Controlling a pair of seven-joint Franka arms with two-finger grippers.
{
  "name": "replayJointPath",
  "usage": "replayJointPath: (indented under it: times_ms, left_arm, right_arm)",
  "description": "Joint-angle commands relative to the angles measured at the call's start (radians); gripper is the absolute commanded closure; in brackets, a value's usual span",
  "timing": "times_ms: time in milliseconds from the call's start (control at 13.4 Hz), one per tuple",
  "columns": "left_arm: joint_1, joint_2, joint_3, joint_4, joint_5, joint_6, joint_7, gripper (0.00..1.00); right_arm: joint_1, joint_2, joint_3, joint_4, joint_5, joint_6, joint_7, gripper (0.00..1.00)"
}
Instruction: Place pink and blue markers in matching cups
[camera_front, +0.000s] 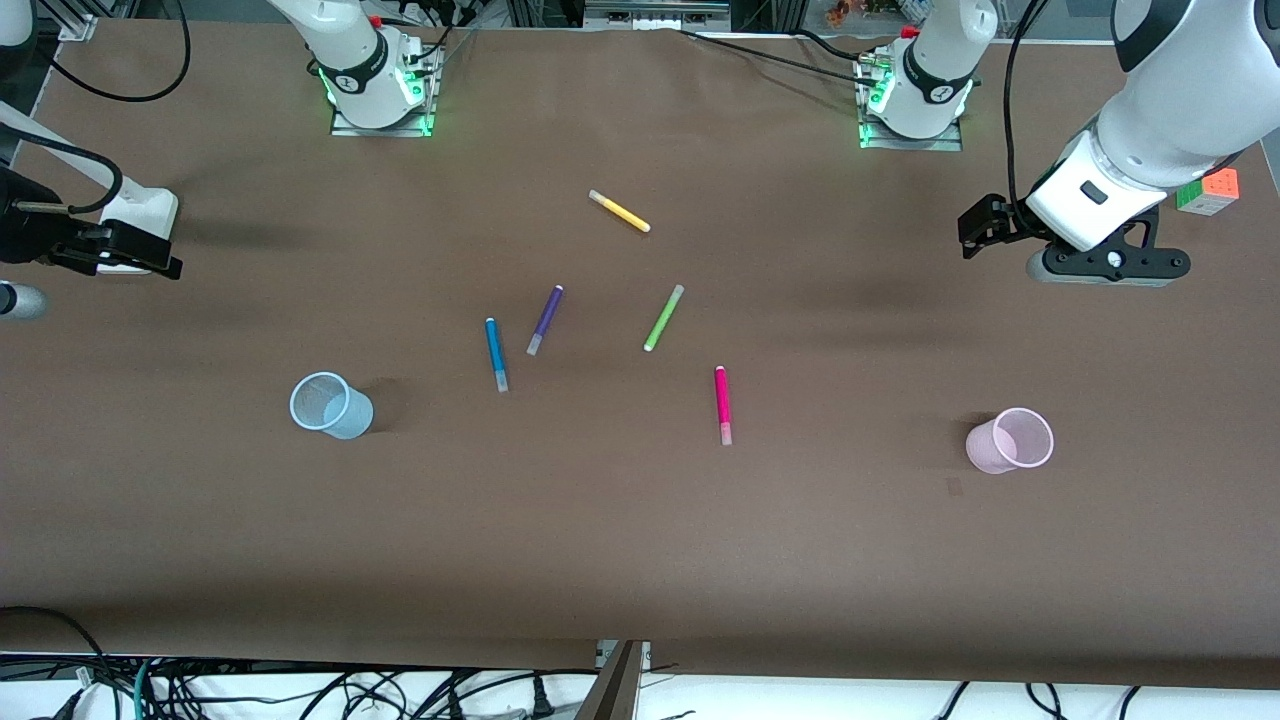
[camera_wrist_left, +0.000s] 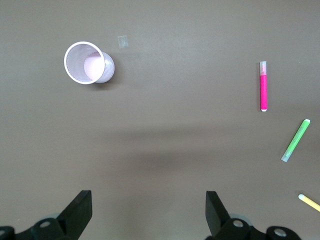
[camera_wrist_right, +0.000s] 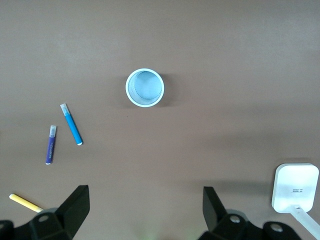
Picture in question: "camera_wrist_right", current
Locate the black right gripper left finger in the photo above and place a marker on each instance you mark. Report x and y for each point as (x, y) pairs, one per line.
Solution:
(72, 212)

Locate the purple marker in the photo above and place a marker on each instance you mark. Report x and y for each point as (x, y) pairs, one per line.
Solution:
(50, 147)

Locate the light blue mesh cup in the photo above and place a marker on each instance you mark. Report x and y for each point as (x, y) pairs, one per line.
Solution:
(146, 86)

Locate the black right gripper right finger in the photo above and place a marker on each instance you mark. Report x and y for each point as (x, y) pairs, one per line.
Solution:
(215, 215)

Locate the yellow marker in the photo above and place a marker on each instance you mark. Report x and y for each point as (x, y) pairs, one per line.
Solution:
(25, 203)

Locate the blue marker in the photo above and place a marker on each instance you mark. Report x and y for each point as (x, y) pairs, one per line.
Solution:
(72, 127)

